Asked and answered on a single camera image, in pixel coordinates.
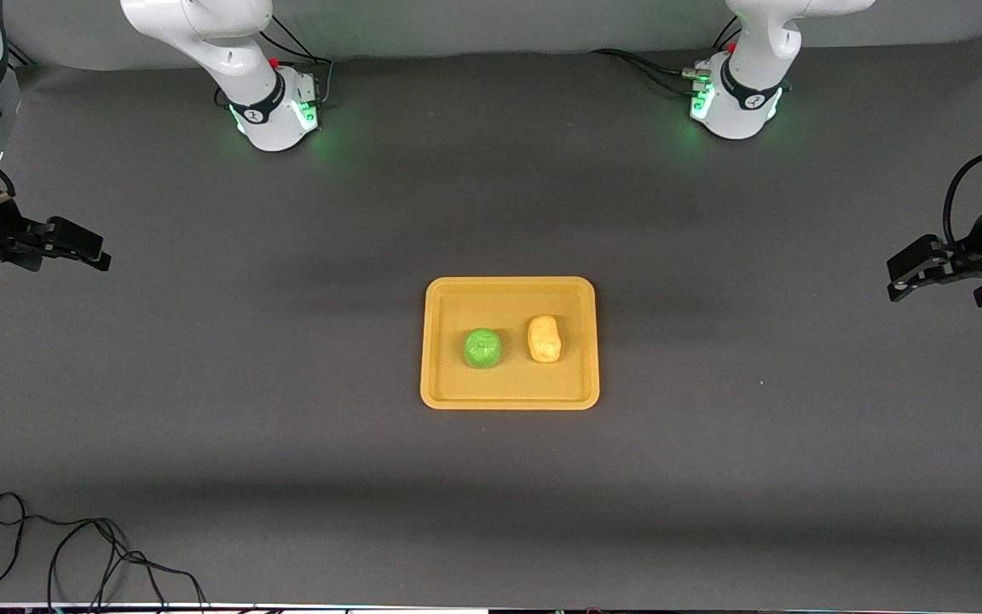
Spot dark grey table mat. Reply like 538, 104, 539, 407
0, 30, 982, 611

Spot black left arm base cables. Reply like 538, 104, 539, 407
589, 17, 741, 96

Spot yellow plastic tray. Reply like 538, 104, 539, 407
420, 275, 601, 412

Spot black right arm base cables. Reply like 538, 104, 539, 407
259, 15, 335, 108

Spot green apple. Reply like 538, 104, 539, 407
464, 327, 505, 370

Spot black arm base cables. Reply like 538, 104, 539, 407
259, 15, 335, 108
589, 17, 741, 96

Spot yellow potato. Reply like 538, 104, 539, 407
527, 315, 563, 364

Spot thin black loose cable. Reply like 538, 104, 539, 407
0, 492, 211, 611

